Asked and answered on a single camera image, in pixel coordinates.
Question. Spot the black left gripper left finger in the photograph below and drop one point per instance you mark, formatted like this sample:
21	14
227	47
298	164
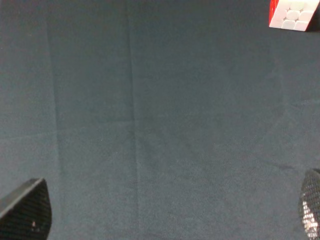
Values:
26	212

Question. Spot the pastel rubik's cube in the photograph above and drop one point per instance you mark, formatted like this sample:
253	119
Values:
294	15

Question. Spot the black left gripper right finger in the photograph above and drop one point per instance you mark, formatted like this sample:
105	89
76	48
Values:
309	204

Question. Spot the black tablecloth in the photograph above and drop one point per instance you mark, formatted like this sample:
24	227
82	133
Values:
159	119

